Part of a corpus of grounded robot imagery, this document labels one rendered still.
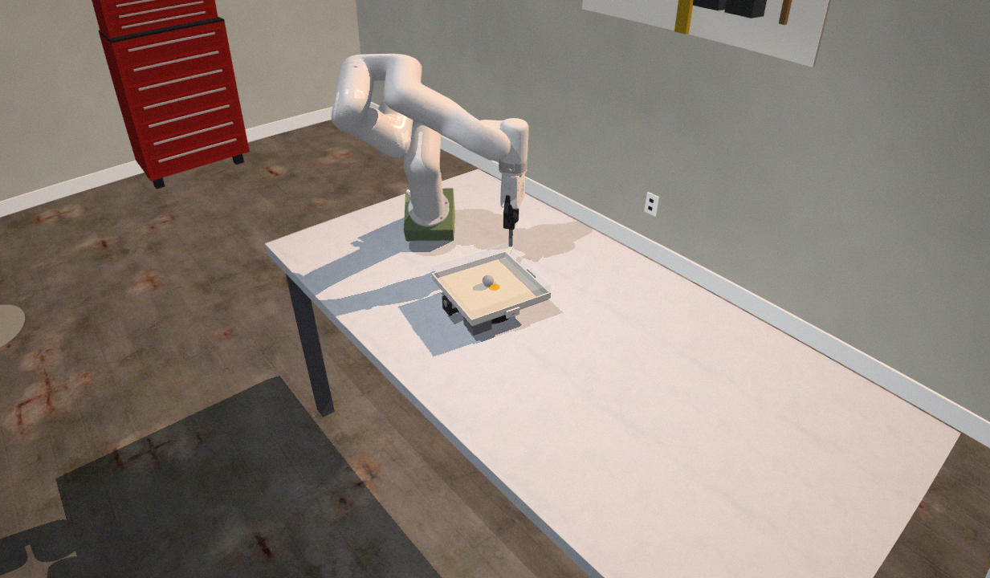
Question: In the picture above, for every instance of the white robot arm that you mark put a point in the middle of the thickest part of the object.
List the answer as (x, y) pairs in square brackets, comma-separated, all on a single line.
[(389, 128)]

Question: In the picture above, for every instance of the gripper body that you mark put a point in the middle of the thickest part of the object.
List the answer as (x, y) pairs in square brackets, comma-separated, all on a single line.
[(514, 186)]

